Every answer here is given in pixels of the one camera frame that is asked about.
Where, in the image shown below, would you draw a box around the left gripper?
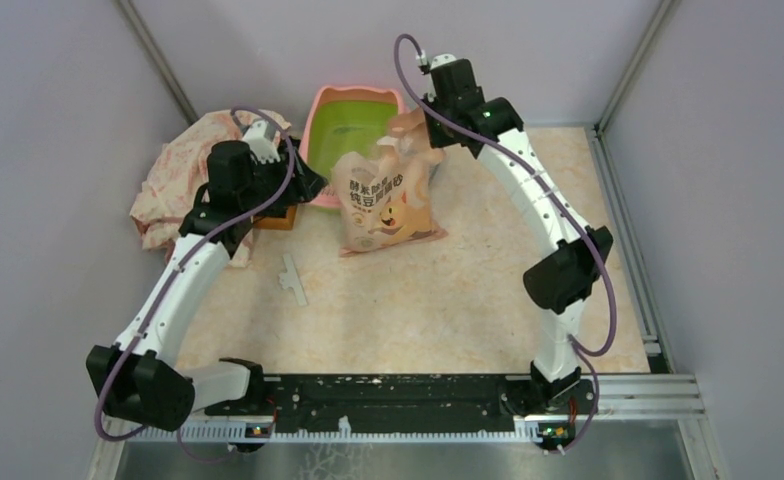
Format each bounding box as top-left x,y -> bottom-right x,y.
240,146 -> 329,214

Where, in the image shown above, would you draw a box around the white bag sealing clip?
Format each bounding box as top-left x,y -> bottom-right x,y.
278,253 -> 308,307

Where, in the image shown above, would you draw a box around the pink and green litter box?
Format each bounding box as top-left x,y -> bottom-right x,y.
300,85 -> 407,179

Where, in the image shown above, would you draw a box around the pink cat litter bag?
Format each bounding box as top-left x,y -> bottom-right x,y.
332,108 -> 447,257

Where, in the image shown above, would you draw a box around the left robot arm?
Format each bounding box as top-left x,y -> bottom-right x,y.
86,135 -> 326,441

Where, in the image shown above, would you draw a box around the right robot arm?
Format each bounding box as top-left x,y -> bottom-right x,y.
422,54 -> 613,412

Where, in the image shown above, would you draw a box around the orange wooden tray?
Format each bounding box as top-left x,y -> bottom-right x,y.
253,206 -> 298,231

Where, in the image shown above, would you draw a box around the pink floral cloth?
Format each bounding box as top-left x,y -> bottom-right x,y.
129,109 -> 259,262

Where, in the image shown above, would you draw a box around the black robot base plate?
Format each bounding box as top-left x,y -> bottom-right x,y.
204,374 -> 592,436

